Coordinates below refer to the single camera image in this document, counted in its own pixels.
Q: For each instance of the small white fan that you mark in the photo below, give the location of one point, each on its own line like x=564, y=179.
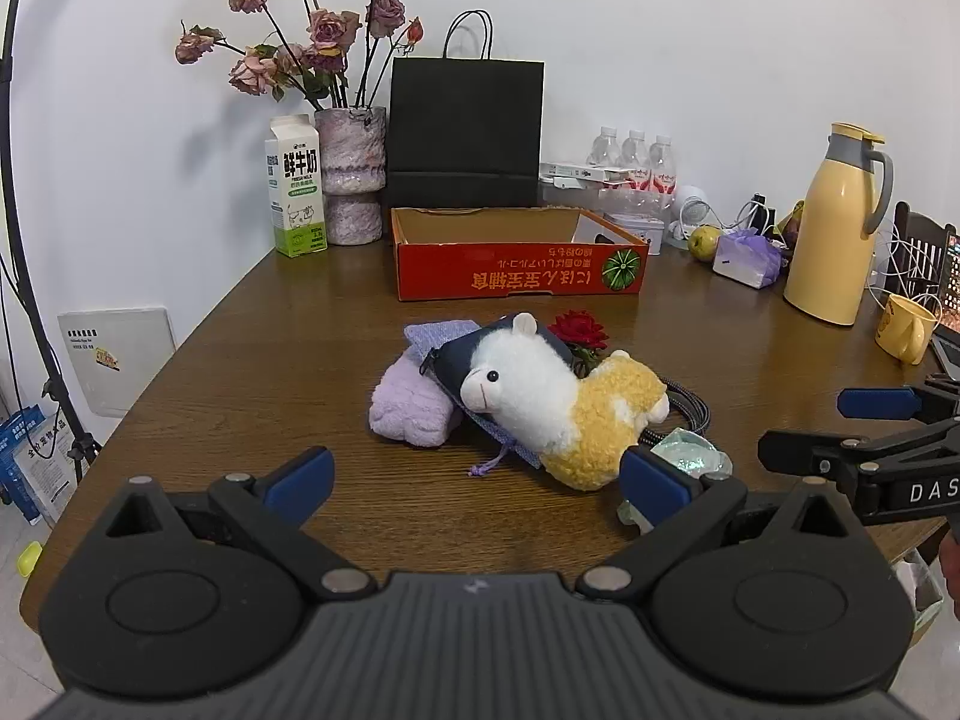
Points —
x=697, y=210

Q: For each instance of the red cardboard box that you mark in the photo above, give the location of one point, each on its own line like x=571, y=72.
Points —
x=510, y=270

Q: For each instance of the yellow mug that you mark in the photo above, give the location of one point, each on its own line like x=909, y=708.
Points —
x=904, y=326

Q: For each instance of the black power adapter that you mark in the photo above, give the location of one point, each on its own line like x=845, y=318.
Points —
x=766, y=219

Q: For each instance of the black paper bag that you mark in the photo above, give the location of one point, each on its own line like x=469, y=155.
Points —
x=465, y=127

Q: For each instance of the white wall panel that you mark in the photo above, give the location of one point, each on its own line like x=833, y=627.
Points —
x=127, y=360

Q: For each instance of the navy zip case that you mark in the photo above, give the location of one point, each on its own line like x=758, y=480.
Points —
x=454, y=367

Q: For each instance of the green apple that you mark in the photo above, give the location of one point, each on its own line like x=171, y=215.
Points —
x=703, y=242

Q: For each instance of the white printed box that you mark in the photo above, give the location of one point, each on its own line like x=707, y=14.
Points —
x=52, y=465

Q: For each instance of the white yellow plush alpaca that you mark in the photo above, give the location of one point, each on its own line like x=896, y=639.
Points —
x=517, y=382

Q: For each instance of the black tripod stand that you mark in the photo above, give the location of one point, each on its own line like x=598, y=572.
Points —
x=52, y=382

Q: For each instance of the clear plastic packet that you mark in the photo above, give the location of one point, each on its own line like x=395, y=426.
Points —
x=694, y=454

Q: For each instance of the dark wooden chair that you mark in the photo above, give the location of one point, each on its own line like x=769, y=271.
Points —
x=911, y=229

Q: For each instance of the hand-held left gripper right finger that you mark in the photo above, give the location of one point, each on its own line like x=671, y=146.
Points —
x=652, y=491

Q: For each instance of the purple tissue pack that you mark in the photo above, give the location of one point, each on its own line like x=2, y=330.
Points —
x=742, y=259

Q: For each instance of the yellow plastic piece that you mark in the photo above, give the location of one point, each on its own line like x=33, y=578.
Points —
x=28, y=559

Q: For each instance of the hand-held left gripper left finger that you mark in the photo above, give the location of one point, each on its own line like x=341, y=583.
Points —
x=300, y=484

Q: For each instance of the clear water bottle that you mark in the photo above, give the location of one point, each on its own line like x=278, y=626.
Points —
x=662, y=161
x=635, y=154
x=604, y=146

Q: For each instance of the dried pink rose bouquet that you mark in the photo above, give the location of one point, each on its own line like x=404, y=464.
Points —
x=326, y=26

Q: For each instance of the white green milk carton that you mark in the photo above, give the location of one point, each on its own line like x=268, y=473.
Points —
x=296, y=187

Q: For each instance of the purple mottled vase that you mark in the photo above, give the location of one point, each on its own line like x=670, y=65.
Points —
x=349, y=157

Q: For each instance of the flat white box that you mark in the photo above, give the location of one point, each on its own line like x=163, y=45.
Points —
x=570, y=172

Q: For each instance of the red artificial rose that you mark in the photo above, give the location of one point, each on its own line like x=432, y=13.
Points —
x=577, y=330

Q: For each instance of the colourful snack packet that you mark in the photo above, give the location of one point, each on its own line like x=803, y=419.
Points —
x=791, y=225

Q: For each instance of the yellow thermos jug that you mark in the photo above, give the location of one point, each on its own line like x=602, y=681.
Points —
x=825, y=240

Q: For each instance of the white tin box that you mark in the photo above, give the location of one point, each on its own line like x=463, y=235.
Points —
x=637, y=229

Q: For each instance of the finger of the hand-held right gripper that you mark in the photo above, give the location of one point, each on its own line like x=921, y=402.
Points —
x=877, y=403
x=795, y=452

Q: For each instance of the light purple fuzzy sock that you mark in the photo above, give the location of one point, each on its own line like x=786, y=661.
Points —
x=409, y=405

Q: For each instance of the blue printed packet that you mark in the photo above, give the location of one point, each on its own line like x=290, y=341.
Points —
x=15, y=465

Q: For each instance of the dark laptop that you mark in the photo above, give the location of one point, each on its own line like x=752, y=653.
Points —
x=946, y=349

